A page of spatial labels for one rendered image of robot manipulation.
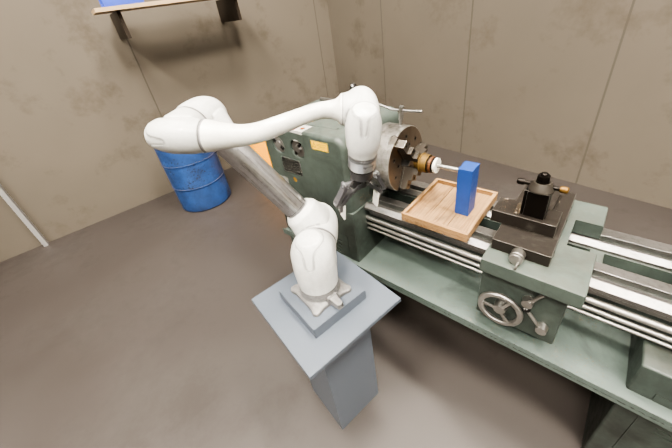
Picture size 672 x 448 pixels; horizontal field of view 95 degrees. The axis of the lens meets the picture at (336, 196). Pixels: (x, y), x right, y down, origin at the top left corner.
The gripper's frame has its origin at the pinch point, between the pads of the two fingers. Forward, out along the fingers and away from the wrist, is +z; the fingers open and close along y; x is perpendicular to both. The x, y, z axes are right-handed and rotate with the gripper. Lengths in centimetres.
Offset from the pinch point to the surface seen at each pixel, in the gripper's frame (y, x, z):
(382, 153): 25.2, 24.1, 0.4
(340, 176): 7.4, 30.5, 11.8
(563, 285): 42, -54, 4
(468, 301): 39, -34, 49
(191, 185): -77, 214, 137
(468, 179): 48.0, -5.1, 1.8
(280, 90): 69, 345, 125
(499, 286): 37, -41, 22
